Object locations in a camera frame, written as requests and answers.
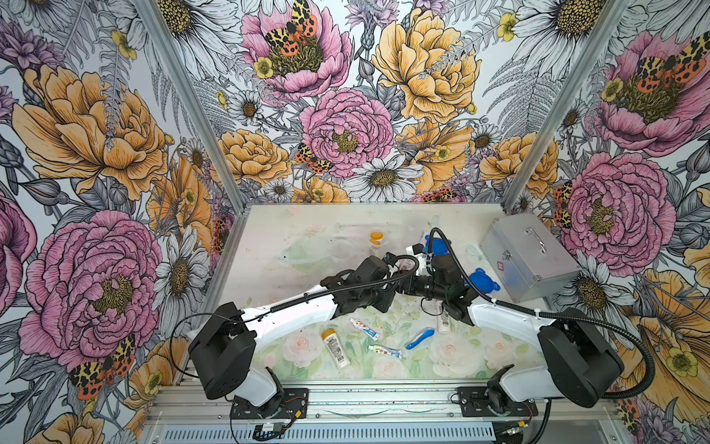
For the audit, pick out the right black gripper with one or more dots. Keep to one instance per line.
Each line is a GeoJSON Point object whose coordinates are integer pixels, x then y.
{"type": "Point", "coordinates": [403, 281]}

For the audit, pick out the toothpaste tube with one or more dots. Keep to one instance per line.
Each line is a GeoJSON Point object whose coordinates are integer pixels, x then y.
{"type": "Point", "coordinates": [385, 351]}
{"type": "Point", "coordinates": [363, 328]}

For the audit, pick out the white bottle yellow cap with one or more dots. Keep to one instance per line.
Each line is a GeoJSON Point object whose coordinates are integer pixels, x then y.
{"type": "Point", "coordinates": [375, 242]}
{"type": "Point", "coordinates": [443, 323]}

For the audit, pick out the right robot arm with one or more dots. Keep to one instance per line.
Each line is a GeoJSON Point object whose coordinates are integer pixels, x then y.
{"type": "Point", "coordinates": [580, 365]}

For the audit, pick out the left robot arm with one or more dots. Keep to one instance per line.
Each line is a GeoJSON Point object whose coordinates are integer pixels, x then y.
{"type": "Point", "coordinates": [223, 349]}

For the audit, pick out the blue lid upper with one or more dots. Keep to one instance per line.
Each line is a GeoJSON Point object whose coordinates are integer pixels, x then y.
{"type": "Point", "coordinates": [435, 246]}

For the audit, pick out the blue lid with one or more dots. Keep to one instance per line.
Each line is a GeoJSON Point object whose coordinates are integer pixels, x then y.
{"type": "Point", "coordinates": [483, 282]}
{"type": "Point", "coordinates": [435, 246]}

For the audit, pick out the blue lid lower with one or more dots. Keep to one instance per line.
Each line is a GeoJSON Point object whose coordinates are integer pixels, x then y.
{"type": "Point", "coordinates": [483, 282]}

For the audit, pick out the clear plastic cup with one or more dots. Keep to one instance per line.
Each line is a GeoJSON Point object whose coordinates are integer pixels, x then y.
{"type": "Point", "coordinates": [385, 247]}
{"type": "Point", "coordinates": [343, 254]}

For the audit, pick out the blue toothbrush case right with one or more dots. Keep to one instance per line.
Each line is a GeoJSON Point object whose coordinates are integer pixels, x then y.
{"type": "Point", "coordinates": [420, 338]}

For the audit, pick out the white bottle near front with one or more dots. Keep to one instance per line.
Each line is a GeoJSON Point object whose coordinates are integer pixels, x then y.
{"type": "Point", "coordinates": [335, 348]}

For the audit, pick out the silver metal case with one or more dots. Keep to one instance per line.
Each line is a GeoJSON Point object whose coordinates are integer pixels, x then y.
{"type": "Point", "coordinates": [529, 261]}

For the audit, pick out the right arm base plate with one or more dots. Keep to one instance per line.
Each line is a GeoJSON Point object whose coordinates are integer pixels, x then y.
{"type": "Point", "coordinates": [479, 401]}

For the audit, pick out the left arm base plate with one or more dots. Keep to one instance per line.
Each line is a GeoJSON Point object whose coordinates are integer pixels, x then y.
{"type": "Point", "coordinates": [288, 403]}

